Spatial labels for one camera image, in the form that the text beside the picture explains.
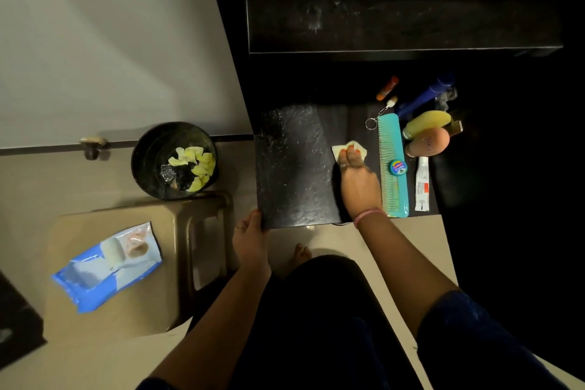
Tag person's right hand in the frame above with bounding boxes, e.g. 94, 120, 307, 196
337, 144, 386, 221

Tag person's left hand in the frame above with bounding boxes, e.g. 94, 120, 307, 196
232, 209, 273, 275

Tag teal wide-tooth comb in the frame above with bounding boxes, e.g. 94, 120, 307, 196
377, 112, 410, 219

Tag white wet wipe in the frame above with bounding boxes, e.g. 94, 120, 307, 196
331, 140, 369, 165

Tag white tube with red label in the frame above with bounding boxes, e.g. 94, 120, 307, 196
414, 155, 431, 213

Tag pink makeup sponge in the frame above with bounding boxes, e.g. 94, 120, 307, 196
404, 127, 452, 158

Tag metal keyring with white charm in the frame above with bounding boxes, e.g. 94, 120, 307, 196
364, 96, 399, 131

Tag yellow makeup sponge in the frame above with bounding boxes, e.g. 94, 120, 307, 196
402, 110, 453, 141

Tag orange lip balm stick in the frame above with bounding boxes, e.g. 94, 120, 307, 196
375, 76, 400, 102

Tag blue plastic bottle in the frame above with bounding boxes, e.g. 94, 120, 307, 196
395, 74, 458, 121

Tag person's left forearm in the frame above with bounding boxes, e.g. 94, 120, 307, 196
148, 266, 274, 390

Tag person's right forearm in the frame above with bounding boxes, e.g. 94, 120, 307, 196
355, 212, 460, 338

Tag person's bare foot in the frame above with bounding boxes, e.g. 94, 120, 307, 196
292, 243, 313, 267

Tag person's dark trousers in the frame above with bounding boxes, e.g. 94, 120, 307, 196
191, 255, 424, 390

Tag pink wrist thread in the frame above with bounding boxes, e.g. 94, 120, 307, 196
352, 207, 388, 230

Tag yellow crumpled wipes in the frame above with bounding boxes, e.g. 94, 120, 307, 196
168, 146, 216, 193

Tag beige plastic stool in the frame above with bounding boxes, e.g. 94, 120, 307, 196
43, 193, 235, 345

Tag black round waste bin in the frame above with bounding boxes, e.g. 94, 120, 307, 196
130, 121, 220, 202

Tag metal cabinet hinge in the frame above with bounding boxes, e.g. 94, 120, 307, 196
434, 85, 465, 137

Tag blue wet wipes pack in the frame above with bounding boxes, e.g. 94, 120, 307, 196
51, 221, 163, 314

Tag dark cabinet shelf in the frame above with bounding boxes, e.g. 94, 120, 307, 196
245, 0, 564, 59

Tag blue patterned left sleeve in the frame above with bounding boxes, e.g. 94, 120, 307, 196
135, 375, 179, 390

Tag blue patterned sleeve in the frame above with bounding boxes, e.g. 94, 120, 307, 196
135, 375, 179, 390
414, 289, 572, 390

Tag blue patterned right sleeve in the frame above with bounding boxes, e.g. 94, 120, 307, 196
414, 289, 572, 390

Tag dark furniture piece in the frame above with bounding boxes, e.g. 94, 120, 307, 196
0, 271, 48, 370

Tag pale cabinet door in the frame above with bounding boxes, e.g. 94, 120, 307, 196
0, 0, 255, 151

